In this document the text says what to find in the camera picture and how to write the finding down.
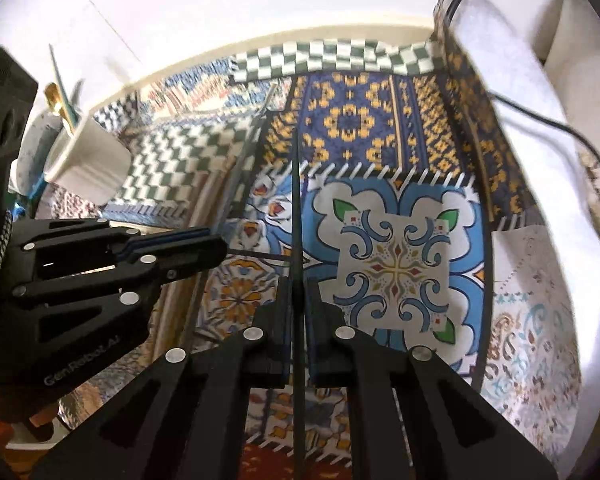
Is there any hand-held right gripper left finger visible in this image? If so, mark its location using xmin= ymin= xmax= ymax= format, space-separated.
xmin=30 ymin=276 xmax=295 ymax=480

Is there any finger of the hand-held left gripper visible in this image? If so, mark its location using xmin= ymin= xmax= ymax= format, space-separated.
xmin=11 ymin=236 xmax=229 ymax=358
xmin=9 ymin=215 xmax=213 ymax=282

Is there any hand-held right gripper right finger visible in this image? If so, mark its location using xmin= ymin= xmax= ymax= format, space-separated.
xmin=304 ymin=279 xmax=560 ymax=480

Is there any black chopstick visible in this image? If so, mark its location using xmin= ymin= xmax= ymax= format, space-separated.
xmin=292 ymin=122 xmax=306 ymax=480
xmin=224 ymin=247 xmax=296 ymax=264

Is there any white cup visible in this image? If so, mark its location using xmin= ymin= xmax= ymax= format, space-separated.
xmin=44 ymin=115 xmax=133 ymax=206

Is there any steel chopstick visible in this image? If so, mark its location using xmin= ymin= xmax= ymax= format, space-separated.
xmin=227 ymin=82 xmax=280 ymax=211

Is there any gold spoon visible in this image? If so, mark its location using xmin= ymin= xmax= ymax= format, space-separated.
xmin=44 ymin=81 xmax=70 ymax=127

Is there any patterned table mat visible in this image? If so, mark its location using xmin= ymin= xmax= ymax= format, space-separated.
xmin=30 ymin=40 xmax=536 ymax=480

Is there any black power cable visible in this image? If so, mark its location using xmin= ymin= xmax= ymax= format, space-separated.
xmin=445 ymin=0 xmax=600 ymax=253

